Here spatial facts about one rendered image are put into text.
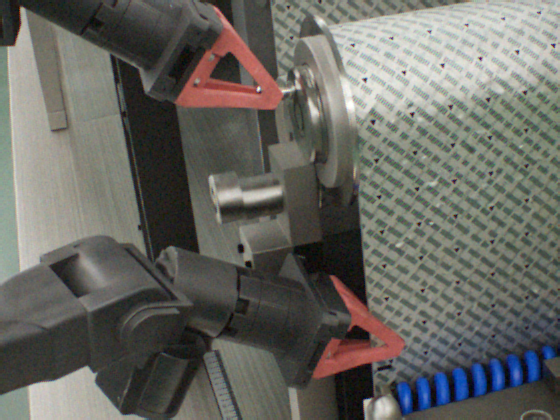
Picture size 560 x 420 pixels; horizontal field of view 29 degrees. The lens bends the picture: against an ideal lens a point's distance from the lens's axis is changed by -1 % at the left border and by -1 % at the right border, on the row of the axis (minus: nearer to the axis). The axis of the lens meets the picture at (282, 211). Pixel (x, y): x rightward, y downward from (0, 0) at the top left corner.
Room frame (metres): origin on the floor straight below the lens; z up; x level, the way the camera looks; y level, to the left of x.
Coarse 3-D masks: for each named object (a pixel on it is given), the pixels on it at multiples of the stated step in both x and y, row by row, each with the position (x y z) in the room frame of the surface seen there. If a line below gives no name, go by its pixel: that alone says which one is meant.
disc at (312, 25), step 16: (304, 32) 0.81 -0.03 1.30; (320, 32) 0.76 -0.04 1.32; (336, 48) 0.74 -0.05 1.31; (336, 64) 0.73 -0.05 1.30; (336, 80) 0.73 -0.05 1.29; (352, 112) 0.71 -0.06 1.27; (352, 128) 0.71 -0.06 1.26; (352, 144) 0.70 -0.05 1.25; (352, 160) 0.71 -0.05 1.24; (352, 176) 0.71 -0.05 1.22; (336, 192) 0.76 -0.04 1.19; (352, 192) 0.72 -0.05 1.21
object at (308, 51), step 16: (304, 48) 0.78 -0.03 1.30; (320, 48) 0.76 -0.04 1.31; (304, 64) 0.79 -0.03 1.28; (320, 64) 0.75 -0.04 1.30; (320, 80) 0.74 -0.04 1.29; (336, 96) 0.73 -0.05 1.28; (336, 112) 0.72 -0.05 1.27; (336, 128) 0.72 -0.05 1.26; (336, 144) 0.72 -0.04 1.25; (336, 160) 0.72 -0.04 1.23; (320, 176) 0.77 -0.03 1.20; (336, 176) 0.73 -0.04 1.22
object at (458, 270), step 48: (432, 192) 0.73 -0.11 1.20; (480, 192) 0.73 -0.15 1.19; (528, 192) 0.74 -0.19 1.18; (384, 240) 0.72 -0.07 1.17; (432, 240) 0.73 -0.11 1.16; (480, 240) 0.73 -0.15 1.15; (528, 240) 0.74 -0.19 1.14; (384, 288) 0.72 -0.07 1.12; (432, 288) 0.72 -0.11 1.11; (480, 288) 0.73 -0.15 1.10; (528, 288) 0.74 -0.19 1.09; (432, 336) 0.72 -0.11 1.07; (480, 336) 0.73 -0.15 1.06; (528, 336) 0.74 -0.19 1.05; (384, 384) 0.72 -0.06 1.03; (432, 384) 0.72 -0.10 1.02
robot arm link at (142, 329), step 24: (144, 264) 0.68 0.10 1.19; (168, 288) 0.65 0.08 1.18; (144, 312) 0.61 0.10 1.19; (168, 312) 0.62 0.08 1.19; (120, 336) 0.61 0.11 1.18; (144, 336) 0.61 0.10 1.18; (168, 336) 0.62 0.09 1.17; (144, 360) 0.65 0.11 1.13; (168, 360) 0.66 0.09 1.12; (192, 360) 0.67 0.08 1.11; (96, 384) 0.68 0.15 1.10; (120, 384) 0.66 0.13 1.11; (144, 384) 0.66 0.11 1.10; (168, 384) 0.66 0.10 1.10; (120, 408) 0.65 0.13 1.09; (144, 408) 0.66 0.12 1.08; (168, 408) 0.66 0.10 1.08
